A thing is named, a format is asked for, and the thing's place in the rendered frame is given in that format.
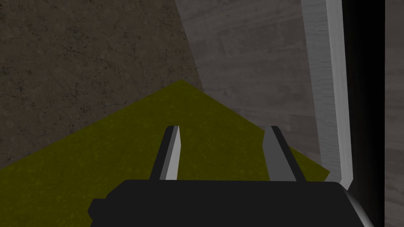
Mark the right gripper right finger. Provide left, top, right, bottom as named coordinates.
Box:
left=262, top=125, right=307, bottom=182

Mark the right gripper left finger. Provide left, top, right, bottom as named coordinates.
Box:
left=149, top=125, right=181, bottom=181

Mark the grey wooden door leaf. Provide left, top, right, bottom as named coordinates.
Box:
left=174, top=0, right=354, bottom=191

